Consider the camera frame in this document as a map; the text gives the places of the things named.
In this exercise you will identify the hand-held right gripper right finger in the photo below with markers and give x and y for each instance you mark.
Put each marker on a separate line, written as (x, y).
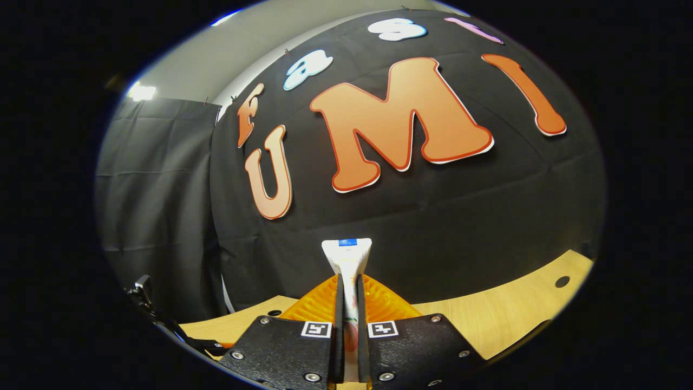
(361, 330)

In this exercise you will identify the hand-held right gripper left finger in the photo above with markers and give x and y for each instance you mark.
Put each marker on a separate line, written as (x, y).
(339, 330)

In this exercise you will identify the dark grey side cloth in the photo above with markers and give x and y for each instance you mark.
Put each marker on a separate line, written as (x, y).
(157, 206)

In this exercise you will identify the white toothpaste tube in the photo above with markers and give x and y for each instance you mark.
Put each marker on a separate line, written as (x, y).
(347, 257)

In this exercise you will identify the black backdrop cloth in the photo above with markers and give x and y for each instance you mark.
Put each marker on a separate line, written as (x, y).
(433, 216)

